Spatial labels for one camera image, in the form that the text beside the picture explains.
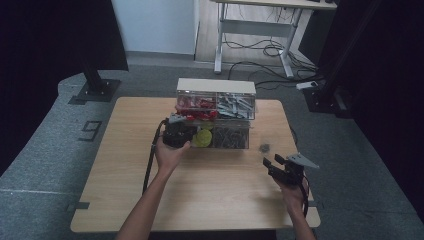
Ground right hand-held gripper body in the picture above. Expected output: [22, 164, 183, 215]
[272, 152, 320, 187]

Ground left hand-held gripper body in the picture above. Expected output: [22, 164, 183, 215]
[161, 112, 198, 149]

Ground yellow round object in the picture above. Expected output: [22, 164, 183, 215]
[192, 121, 214, 148]

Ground clear drawer organizer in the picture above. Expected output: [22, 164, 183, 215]
[175, 77, 257, 150]

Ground person's left hand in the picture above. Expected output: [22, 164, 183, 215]
[154, 135, 193, 176]

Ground person's right hand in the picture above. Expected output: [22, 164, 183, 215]
[273, 176, 310, 209]

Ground pile of red plastic parts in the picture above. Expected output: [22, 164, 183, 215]
[176, 92, 220, 122]

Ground pile of black plastic parts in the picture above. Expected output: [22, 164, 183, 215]
[212, 127, 249, 149]

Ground pile of grey plastic parts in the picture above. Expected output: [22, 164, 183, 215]
[217, 93, 256, 120]

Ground white power strip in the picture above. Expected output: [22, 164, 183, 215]
[295, 80, 320, 91]

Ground black floor tape mark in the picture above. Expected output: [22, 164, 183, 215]
[65, 201, 91, 212]

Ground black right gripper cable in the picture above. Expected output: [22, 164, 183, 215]
[297, 175, 310, 218]

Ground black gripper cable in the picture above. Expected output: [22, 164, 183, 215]
[142, 118, 169, 196]
[297, 175, 310, 218]

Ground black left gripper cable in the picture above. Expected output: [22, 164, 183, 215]
[142, 118, 169, 196]

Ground black stand with base plate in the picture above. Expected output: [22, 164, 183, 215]
[68, 56, 122, 103]

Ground black metal frame stand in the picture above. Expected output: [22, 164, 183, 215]
[301, 0, 384, 116]

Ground black floor cables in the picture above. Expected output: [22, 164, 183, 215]
[222, 6, 326, 91]

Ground white frame desk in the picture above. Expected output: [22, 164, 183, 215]
[210, 0, 338, 79]

